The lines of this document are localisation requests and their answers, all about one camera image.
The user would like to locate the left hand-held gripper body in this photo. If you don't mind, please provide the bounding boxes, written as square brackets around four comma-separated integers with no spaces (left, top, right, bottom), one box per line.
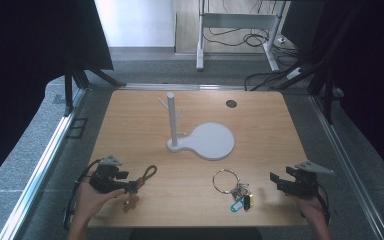
[89,154,123,195]

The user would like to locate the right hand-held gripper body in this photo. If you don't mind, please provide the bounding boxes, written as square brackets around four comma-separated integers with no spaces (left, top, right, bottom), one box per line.
[285,160,335,201]

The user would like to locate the olive strap keychain brass keys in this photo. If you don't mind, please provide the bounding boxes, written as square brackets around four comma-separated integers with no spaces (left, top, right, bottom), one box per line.
[123,164,158,214]

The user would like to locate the person's right hand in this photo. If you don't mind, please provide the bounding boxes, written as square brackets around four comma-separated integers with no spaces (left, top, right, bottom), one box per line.
[294,188,330,225]

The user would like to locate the person's left hand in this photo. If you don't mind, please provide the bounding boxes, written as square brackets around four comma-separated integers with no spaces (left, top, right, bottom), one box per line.
[75,181,128,222]

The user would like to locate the metal keyring with coloured tags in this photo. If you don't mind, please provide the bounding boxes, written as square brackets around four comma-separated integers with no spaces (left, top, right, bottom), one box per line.
[211,168,255,214]

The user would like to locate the white key holder stand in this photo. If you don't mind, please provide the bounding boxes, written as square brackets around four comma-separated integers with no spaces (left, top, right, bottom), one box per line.
[157,91,236,162]

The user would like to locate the black tripod stand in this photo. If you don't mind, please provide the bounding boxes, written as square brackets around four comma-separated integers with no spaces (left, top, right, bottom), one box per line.
[63,59,127,118]
[307,64,335,126]

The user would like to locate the person's dark lap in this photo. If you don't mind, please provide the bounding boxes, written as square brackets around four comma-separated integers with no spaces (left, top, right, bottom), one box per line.
[127,226,264,240]

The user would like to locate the white power strip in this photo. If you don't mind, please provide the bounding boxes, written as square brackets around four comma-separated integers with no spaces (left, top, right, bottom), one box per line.
[285,66,304,80]

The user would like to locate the black curtain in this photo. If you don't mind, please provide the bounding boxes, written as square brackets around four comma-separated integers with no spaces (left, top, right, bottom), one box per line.
[281,0,384,188]
[0,0,115,195]

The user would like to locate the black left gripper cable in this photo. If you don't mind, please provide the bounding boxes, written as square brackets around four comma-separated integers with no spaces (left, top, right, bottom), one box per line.
[63,158,103,231]

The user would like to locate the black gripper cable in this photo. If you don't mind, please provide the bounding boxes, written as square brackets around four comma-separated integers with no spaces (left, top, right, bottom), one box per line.
[316,187,332,225]
[63,158,103,231]

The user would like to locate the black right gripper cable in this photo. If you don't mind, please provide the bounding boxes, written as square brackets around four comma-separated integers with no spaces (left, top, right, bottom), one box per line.
[316,187,332,225]

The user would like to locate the aluminium rail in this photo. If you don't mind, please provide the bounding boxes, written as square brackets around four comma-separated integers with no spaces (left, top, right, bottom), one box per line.
[0,87,88,240]
[309,94,384,240]

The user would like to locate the black floor cables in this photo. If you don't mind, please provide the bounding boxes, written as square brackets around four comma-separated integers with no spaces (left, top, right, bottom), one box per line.
[202,26,312,92]

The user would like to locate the white metal desk frame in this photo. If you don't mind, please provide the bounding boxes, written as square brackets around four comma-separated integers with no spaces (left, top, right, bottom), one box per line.
[195,0,287,73]

